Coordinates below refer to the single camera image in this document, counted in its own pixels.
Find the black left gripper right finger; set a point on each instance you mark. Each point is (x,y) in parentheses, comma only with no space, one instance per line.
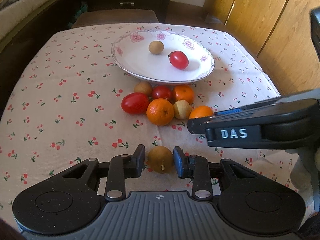
(196,168)

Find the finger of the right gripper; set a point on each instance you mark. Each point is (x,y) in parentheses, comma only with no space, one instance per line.
(232,111)
(198,125)

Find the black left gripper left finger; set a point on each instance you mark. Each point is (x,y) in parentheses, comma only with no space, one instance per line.
(120,168)

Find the orange mandarin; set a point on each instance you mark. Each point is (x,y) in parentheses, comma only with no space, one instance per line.
(200,112)
(183,92)
(160,112)

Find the pale yellowish fruit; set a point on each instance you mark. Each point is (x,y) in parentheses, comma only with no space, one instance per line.
(182,109)

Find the brown round fruit front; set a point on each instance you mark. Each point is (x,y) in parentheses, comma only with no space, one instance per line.
(160,159)

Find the brown round fruit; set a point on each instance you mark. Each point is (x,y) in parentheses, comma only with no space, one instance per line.
(160,159)
(156,47)

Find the orange mandarin back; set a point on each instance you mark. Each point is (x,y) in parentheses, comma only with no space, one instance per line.
(183,92)

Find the round red tomato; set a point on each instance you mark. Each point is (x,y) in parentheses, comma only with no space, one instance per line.
(161,92)

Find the oblong red tomato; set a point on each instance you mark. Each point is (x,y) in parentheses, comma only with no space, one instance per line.
(135,103)

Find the small red tomato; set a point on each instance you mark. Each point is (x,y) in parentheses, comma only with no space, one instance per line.
(178,60)

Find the cherry print tablecloth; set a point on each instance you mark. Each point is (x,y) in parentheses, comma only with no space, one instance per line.
(66,108)

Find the white floral plate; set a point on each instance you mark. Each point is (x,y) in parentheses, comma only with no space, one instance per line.
(131,54)

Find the dark wooden stool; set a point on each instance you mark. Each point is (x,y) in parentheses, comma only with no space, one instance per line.
(115,16)

